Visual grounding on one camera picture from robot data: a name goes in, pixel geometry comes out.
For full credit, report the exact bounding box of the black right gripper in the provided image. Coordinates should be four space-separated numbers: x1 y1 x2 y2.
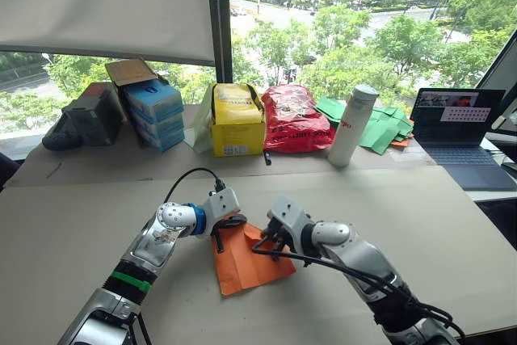
252 217 292 263

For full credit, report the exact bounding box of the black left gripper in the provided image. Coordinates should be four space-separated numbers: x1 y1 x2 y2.
212 212 249 255

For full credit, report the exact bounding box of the orange paper sheet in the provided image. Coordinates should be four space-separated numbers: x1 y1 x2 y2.
211 221 297 297

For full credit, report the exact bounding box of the yellow cardboard box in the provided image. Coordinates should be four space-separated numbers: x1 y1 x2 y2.
209 82 267 158

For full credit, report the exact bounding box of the white plastic bag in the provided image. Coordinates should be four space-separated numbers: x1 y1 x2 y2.
192 86 216 154

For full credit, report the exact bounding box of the blue tissue box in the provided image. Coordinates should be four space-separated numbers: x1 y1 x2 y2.
137 126 187 154
129 111 186 139
122 78 185 124

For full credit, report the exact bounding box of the red plastic bag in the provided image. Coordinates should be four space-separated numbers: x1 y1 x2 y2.
261 84 337 154

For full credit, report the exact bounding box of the white insulated bottle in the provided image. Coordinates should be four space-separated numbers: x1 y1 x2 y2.
327 84 380 167

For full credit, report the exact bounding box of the orange paper under green pile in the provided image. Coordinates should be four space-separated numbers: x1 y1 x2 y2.
389 132 414 150

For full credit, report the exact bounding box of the black case with orange top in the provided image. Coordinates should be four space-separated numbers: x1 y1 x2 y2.
61 82 126 147

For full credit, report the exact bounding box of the brown cardboard box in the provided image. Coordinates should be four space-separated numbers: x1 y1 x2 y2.
104 57 170 149

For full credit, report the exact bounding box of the dark grey pouch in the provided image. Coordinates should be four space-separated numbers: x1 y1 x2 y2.
41 112 85 152

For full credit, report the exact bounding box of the dark blue laptop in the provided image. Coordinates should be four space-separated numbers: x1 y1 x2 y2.
411 86 517 192

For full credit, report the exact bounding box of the dark rounded object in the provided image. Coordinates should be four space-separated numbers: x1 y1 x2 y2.
0 152 21 193

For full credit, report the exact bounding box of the white roller blind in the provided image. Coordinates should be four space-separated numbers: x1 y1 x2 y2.
0 0 216 68

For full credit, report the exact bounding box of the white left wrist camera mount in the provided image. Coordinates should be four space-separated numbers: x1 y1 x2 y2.
197 187 242 237

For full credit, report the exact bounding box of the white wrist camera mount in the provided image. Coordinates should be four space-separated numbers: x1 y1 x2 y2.
266 194 316 250
197 187 242 237

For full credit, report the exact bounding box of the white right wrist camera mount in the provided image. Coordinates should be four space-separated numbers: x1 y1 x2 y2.
266 194 316 250

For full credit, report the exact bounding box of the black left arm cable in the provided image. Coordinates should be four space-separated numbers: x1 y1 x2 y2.
162 167 225 204

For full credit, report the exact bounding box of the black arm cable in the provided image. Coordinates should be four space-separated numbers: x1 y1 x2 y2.
162 167 225 204
252 246 468 340

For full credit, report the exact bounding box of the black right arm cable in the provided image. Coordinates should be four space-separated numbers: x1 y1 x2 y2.
252 246 468 340

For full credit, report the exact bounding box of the dark window post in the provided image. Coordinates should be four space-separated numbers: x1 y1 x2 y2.
204 0 235 85

